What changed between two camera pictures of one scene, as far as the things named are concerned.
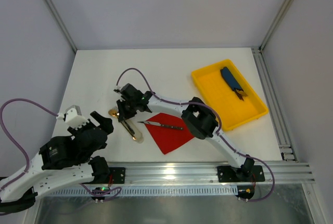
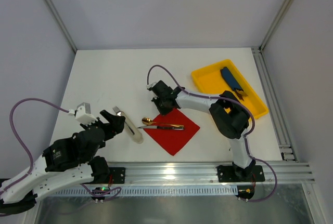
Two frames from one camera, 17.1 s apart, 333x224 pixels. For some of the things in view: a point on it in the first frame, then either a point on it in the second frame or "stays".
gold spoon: [114, 113] → [148, 121]
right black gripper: [125, 108] → [161, 99]
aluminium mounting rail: [206, 173] stays
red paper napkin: [169, 139] stays
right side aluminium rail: [287, 152] stays
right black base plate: [246, 173] stays
